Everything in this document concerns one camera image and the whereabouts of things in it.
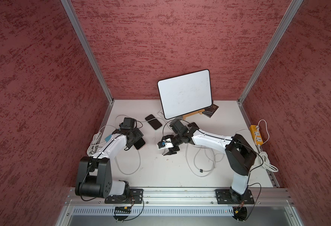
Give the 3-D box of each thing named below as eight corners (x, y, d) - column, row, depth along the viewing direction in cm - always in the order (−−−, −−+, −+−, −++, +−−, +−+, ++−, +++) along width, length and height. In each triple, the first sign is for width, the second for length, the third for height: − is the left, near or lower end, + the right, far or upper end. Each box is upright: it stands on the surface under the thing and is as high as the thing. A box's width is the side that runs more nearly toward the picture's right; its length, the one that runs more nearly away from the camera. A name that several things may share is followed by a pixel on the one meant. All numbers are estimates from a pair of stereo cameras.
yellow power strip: (255, 144, 97) (257, 142, 95) (250, 127, 106) (252, 124, 104) (261, 145, 97) (264, 142, 94) (256, 127, 106) (258, 125, 103)
